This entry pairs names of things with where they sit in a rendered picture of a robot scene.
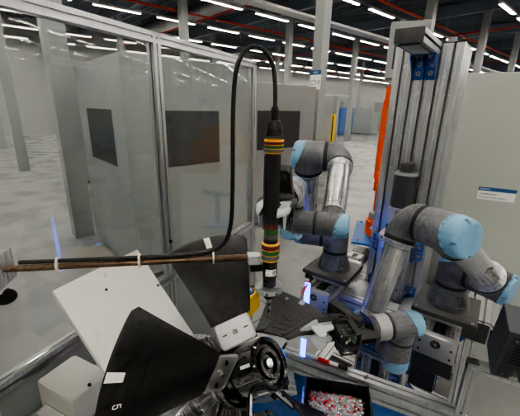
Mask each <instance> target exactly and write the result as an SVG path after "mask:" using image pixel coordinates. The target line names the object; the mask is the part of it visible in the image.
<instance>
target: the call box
mask: <svg viewBox="0 0 520 416"><path fill-rule="evenodd" d="M259 306H260V295H259V294H258V293H257V292H256V291H255V287H254V288H253V292H252V293H250V311H249V312H248V314H249V317H251V316H252V315H253V314H254V312H255V311H256V310H257V309H258V308H259Z"/></svg>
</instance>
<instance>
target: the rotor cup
mask: <svg viewBox="0 0 520 416"><path fill-rule="evenodd" d="M218 352H220V353H238V354H239V358H238V360H237V362H236V364H235V366H234V369H233V371H232V373H231V375H230V377H229V380H228V382H227V384H226V386H225V388H224V389H223V390H217V391H216V392H215V393H216V394H217V396H218V397H219V399H220V401H221V402H222V403H223V404H224V405H226V406H227V407H229V408H231V409H242V408H246V407H247V401H248V393H250V394H252V396H253V401H254V400H255V399H256V398H258V397H261V396H264V395H260V396H259V394H261V393H265V392H268V394H265V395H269V394H272V393H276V392H277V391H279V390H281V389H282V388H283V386H284V385H285V383H286V380H287V374H288V368H287V362H286V357H285V354H284V352H283V351H282V349H281V347H280V345H279V344H278V343H277V342H276V341H275V340H274V339H273V338H270V337H267V336H263V337H259V338H256V339H254V340H252V341H250V342H247V343H244V344H242V345H238V346H236V347H233V348H231V349H230V350H228V351H225V352H224V351H223V349H222V348H221V349H220V350H219V351H218ZM268 358H271V359H272V361H273V367H272V368H270V367H268V366H267V359H268ZM246 364H249V365H250V367H247V368H245V369H243V370H240V367H241V366H243V365H246Z"/></svg>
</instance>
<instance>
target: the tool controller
mask: <svg viewBox="0 0 520 416"><path fill-rule="evenodd" d="M487 350H488V357H489V369H490V373H491V374H493V375H496V376H501V377H503V378H506V379H509V380H510V381H512V382H520V306H516V305H509V304H503V307H502V309H501V310H500V313H499V317H498V318H497V320H496V323H495V325H494V328H493V331H492V333H491V334H490V337H489V341H488V342H487Z"/></svg>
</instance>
